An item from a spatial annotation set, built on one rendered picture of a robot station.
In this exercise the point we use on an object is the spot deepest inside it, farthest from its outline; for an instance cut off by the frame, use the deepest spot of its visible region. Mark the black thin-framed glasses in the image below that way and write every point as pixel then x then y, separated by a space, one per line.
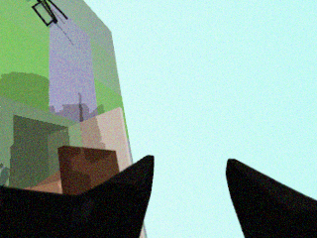
pixel 44 14

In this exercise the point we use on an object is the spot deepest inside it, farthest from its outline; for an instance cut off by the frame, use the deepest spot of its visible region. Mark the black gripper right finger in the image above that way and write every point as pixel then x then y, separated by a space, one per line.
pixel 267 208

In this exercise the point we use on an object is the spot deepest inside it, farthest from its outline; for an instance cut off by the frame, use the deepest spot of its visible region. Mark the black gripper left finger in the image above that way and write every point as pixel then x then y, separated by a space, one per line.
pixel 115 208

